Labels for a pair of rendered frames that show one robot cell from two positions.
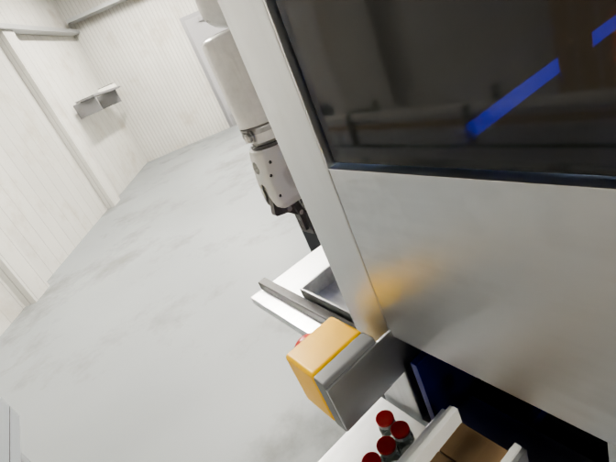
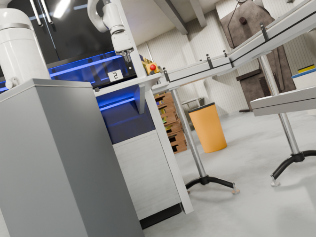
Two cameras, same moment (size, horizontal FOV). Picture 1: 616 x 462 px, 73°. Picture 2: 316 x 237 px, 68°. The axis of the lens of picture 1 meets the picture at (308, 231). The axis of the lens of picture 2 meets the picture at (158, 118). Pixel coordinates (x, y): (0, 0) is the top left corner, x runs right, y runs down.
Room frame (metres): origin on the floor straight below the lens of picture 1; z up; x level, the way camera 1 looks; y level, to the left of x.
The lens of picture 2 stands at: (1.92, 0.40, 0.67)
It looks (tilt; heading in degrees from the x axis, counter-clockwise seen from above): 0 degrees down; 196
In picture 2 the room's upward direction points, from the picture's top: 19 degrees counter-clockwise
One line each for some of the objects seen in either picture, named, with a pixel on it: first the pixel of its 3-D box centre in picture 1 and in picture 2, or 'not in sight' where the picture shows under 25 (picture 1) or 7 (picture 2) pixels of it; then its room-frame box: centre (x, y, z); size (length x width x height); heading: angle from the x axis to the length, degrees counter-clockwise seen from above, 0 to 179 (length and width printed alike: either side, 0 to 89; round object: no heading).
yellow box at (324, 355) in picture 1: (337, 369); (151, 69); (0.35, 0.03, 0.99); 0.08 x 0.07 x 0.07; 27
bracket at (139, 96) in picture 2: not in sight; (141, 100); (0.60, -0.03, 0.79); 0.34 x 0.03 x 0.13; 27
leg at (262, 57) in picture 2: not in sight; (280, 107); (0.18, 0.74, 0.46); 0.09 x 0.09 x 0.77; 27
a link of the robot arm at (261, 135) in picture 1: (267, 128); (118, 31); (0.66, -0.01, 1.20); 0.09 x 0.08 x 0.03; 117
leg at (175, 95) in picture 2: not in sight; (189, 136); (0.16, 0.09, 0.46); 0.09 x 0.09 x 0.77; 27
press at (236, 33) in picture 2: not in sight; (251, 51); (-4.85, 1.50, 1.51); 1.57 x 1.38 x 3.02; 88
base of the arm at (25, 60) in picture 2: not in sight; (24, 66); (1.32, -0.11, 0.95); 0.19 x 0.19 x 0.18
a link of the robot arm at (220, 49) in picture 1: (248, 74); (112, 18); (0.66, -0.01, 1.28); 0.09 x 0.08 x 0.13; 81
